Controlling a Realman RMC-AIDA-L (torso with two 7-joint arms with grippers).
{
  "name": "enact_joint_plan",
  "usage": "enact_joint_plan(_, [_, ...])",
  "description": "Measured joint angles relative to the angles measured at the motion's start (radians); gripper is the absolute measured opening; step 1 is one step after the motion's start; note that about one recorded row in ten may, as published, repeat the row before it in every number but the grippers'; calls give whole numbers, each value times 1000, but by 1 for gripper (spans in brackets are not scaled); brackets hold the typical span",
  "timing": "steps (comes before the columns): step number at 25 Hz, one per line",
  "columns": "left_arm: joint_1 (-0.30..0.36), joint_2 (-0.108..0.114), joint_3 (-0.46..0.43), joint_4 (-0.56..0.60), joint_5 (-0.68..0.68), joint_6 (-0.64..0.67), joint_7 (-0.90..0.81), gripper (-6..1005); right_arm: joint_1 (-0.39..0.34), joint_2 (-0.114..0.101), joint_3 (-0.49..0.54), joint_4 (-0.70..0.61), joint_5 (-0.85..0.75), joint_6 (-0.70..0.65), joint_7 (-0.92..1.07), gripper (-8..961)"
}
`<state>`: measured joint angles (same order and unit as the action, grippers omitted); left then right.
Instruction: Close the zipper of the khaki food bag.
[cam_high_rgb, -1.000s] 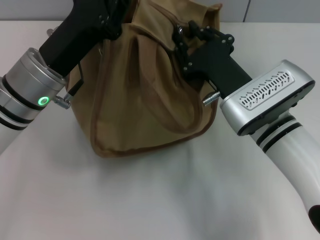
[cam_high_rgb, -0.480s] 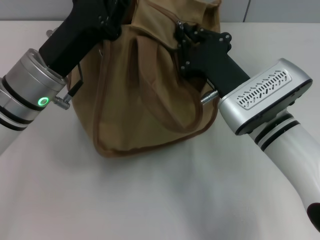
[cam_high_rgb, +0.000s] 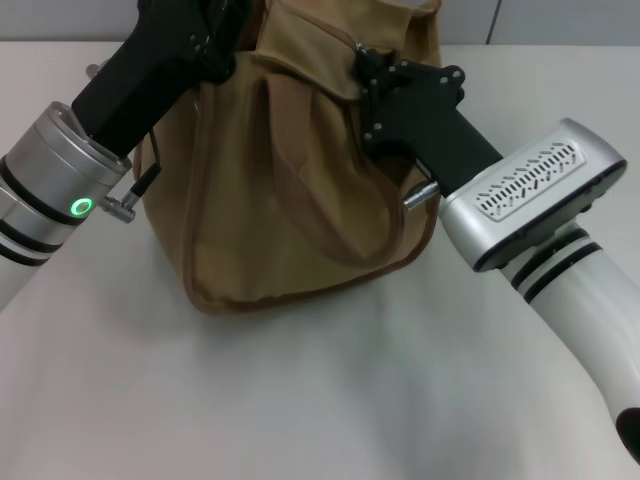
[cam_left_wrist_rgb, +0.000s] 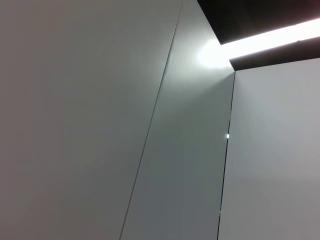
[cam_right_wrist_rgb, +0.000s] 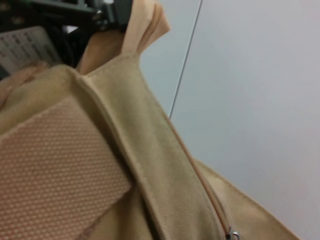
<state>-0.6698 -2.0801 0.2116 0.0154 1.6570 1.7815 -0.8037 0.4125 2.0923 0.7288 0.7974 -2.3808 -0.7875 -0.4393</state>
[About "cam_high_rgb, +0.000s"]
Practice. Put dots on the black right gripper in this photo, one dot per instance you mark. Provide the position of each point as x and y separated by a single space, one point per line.
435 135

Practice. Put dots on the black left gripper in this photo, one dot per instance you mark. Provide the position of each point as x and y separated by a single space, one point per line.
140 75

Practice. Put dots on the silver metal zipper pull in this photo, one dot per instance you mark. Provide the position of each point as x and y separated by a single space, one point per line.
360 46

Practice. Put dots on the khaki canvas food bag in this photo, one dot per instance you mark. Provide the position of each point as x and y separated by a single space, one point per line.
280 210

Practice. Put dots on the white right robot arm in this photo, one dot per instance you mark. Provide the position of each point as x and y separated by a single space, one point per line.
575 310

